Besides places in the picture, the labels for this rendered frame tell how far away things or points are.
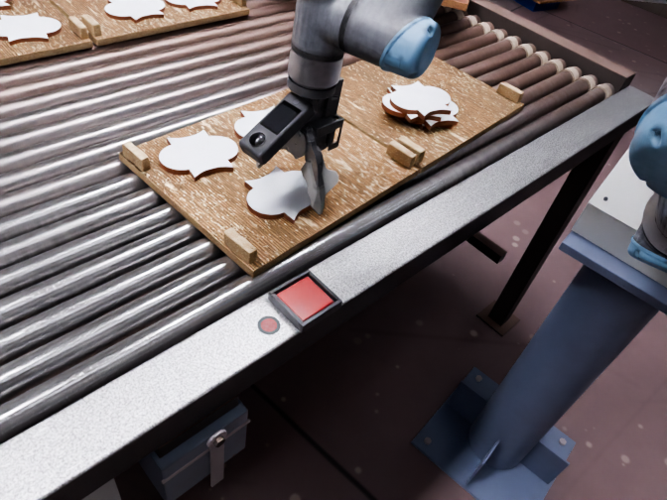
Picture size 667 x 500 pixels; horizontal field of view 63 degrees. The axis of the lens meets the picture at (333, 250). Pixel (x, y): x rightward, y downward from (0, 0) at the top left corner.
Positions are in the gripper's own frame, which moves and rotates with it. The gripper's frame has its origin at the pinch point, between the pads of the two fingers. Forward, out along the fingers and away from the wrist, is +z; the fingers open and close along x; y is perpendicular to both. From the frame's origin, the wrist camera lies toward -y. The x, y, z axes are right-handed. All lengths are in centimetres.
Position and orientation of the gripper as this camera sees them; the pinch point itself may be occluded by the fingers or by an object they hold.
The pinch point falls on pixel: (284, 192)
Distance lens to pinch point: 92.1
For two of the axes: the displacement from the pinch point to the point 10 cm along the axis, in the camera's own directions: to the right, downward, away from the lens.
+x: -7.2, -5.7, 4.1
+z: -1.8, 7.2, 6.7
